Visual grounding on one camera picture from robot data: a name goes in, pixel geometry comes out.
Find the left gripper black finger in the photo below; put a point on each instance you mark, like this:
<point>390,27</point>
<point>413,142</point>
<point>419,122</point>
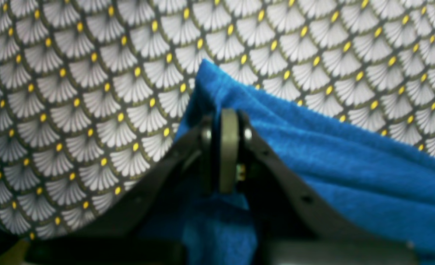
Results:
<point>112,238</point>

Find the blue T-shirt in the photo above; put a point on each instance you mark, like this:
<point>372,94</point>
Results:
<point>383,185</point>

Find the fan-patterned table cloth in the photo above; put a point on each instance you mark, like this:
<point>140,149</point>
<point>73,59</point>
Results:
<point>93,92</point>

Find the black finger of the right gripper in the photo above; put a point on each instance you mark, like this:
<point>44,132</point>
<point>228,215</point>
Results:
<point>294,224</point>

